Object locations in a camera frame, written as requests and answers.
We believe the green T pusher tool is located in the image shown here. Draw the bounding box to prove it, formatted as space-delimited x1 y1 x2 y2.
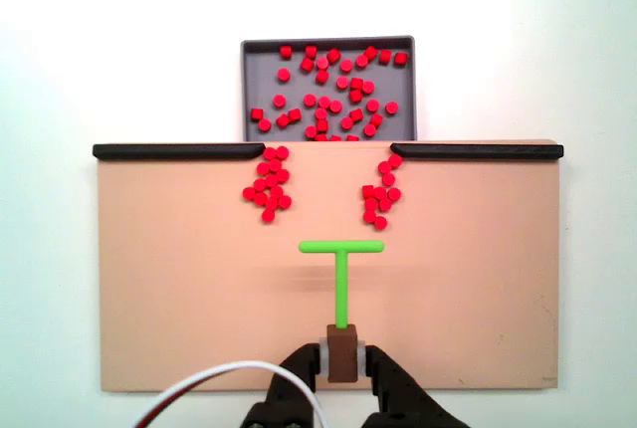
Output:
298 240 386 383

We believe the grey tray container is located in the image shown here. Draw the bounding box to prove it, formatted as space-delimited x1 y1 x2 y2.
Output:
240 34 417 143

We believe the beige board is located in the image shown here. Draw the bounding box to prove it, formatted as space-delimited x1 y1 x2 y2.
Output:
94 138 563 393

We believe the white red black servo cable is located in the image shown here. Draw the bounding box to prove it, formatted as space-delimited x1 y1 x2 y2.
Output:
132 359 327 428

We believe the black edge rail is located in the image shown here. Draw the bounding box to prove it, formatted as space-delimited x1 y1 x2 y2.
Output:
92 143 267 161
389 142 565 161

